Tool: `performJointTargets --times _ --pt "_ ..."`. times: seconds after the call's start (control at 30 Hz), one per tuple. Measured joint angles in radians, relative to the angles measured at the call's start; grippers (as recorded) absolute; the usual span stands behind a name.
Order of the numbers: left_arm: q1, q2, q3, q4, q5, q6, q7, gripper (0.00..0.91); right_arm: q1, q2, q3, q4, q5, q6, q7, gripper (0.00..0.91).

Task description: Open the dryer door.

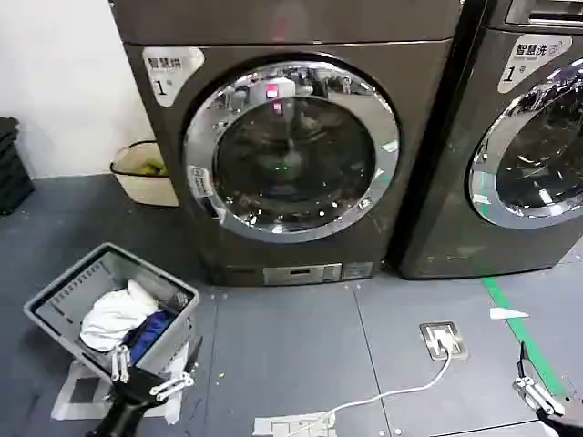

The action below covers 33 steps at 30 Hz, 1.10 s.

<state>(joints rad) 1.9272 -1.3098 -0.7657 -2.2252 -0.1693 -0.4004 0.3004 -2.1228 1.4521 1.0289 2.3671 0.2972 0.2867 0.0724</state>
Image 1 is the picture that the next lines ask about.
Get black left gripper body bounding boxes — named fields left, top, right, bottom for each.
left=93, top=365, right=168, bottom=437

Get grey plastic laundry basket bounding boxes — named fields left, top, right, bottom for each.
left=22, top=242, right=201, bottom=381

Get round chrome-rimmed glass door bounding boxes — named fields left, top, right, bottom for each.
left=464, top=58, right=583, bottom=231

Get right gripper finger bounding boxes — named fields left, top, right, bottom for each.
left=512, top=340, right=569, bottom=416

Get blue cloth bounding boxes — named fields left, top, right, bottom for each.
left=122, top=310, right=177, bottom=368

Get grey dryer with digit sticker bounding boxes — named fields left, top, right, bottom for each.
left=111, top=0, right=462, bottom=288

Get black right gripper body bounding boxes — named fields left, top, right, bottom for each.
left=535, top=407, right=583, bottom=437

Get white floor socket box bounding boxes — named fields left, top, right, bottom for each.
left=252, top=411, right=341, bottom=437

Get white power cable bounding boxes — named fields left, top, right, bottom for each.
left=291, top=334, right=456, bottom=434

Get round glass dryer door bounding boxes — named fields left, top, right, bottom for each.
left=181, top=52, right=402, bottom=245

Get green floor tape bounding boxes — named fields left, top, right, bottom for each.
left=480, top=277, right=568, bottom=398

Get white printed floor sheet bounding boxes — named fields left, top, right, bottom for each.
left=50, top=340, right=193, bottom=427

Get white paper scrap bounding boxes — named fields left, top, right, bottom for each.
left=489, top=307, right=531, bottom=321

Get grey dryer with drawer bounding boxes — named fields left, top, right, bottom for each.
left=394, top=0, right=583, bottom=281

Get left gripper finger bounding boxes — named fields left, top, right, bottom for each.
left=109, top=344, right=133, bottom=382
left=149, top=335, right=205, bottom=403

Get white cloth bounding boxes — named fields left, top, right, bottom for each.
left=79, top=278, right=160, bottom=354

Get silver floor socket plate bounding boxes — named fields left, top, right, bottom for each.
left=418, top=320, right=469, bottom=362

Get black stacked crates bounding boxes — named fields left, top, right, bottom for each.
left=0, top=116, right=36, bottom=217

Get yellow item in bin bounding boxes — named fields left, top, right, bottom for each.
left=139, top=158, right=170, bottom=178

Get cream waste bin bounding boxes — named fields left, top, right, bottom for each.
left=108, top=140, right=181, bottom=208

